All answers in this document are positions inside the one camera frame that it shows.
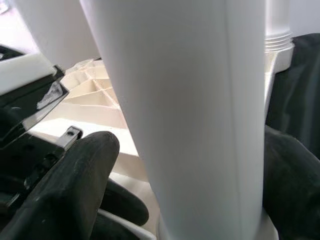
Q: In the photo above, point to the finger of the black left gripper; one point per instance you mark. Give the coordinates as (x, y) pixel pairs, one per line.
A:
(125, 202)

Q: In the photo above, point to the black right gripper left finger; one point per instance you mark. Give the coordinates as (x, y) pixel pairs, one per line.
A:
(70, 187)

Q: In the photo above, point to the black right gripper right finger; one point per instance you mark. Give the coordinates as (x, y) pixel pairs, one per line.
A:
(295, 187)

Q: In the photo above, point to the white plastic children table top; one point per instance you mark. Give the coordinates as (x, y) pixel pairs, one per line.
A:
(95, 100)

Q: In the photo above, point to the white plastic table leg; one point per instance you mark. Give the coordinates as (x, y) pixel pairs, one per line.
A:
(277, 25)
(187, 112)

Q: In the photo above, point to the black cloth table cover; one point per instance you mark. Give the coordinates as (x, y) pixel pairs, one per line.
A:
(300, 75)

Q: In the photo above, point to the white rounded panel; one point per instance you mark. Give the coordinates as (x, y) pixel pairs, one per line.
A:
(62, 30)

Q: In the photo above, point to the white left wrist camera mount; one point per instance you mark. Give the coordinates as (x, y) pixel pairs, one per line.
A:
(22, 70)

